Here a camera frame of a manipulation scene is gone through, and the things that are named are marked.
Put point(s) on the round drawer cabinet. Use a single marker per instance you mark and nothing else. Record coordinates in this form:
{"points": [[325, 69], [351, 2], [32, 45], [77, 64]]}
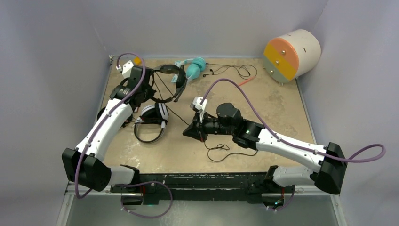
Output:
{"points": [[291, 55]]}

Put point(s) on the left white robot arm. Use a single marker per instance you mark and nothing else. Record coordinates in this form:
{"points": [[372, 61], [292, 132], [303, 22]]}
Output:
{"points": [[84, 164]]}

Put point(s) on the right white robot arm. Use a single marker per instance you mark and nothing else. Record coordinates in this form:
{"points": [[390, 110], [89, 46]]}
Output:
{"points": [[319, 164]]}

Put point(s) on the yellow block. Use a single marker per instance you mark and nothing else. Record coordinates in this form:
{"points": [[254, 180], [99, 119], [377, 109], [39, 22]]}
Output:
{"points": [[137, 61]]}

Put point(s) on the white and black headphones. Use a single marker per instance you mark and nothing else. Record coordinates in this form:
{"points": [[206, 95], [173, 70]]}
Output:
{"points": [[152, 114]]}

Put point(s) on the black headphones with pink mic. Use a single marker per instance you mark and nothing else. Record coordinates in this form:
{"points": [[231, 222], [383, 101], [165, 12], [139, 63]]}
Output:
{"points": [[219, 146]]}

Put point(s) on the black headphones with cable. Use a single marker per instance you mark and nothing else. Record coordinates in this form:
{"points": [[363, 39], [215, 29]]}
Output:
{"points": [[100, 113]]}

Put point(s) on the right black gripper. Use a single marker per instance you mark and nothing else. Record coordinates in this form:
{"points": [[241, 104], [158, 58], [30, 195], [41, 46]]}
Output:
{"points": [[196, 130]]}

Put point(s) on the pink orange stick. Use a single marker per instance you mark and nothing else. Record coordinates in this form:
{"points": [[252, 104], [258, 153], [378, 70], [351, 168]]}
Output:
{"points": [[245, 81]]}

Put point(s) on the teal cat ear headphones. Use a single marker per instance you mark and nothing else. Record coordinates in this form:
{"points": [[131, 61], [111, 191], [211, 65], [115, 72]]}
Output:
{"points": [[195, 67]]}

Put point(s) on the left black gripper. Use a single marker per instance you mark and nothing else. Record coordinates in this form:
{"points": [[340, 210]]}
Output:
{"points": [[150, 92]]}

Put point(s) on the black wired earbuds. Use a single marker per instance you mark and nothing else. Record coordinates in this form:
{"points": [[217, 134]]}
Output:
{"points": [[245, 72]]}

